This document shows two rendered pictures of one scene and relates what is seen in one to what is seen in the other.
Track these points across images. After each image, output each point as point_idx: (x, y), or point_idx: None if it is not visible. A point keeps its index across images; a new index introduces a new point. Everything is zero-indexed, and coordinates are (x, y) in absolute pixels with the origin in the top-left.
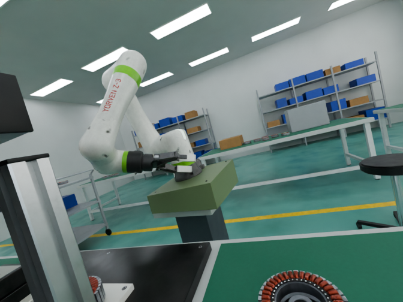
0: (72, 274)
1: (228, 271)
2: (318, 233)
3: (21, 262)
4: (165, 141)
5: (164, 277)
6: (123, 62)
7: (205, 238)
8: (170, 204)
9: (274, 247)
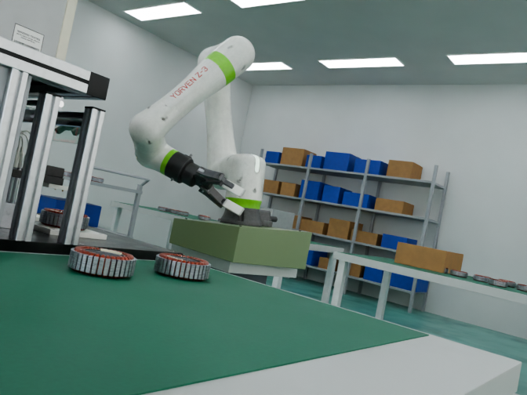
0: (89, 161)
1: None
2: (268, 285)
3: (78, 146)
4: (230, 163)
5: (129, 244)
6: (223, 50)
7: None
8: (191, 237)
9: (223, 274)
